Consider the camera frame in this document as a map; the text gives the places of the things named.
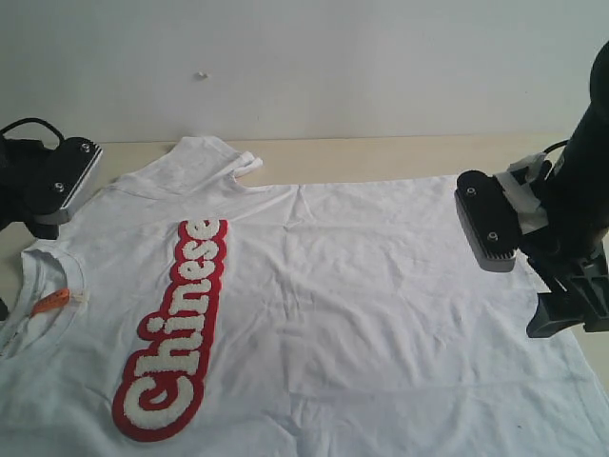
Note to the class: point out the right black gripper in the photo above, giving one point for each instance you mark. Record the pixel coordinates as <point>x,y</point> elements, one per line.
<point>561,210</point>

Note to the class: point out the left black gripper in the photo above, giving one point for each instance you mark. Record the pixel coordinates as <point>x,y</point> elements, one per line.
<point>61,187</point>

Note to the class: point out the white t-shirt red lettering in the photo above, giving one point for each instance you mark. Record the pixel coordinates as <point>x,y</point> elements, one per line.
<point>182,314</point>

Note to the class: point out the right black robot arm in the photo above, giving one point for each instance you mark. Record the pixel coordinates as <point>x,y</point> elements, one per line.
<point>591,134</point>

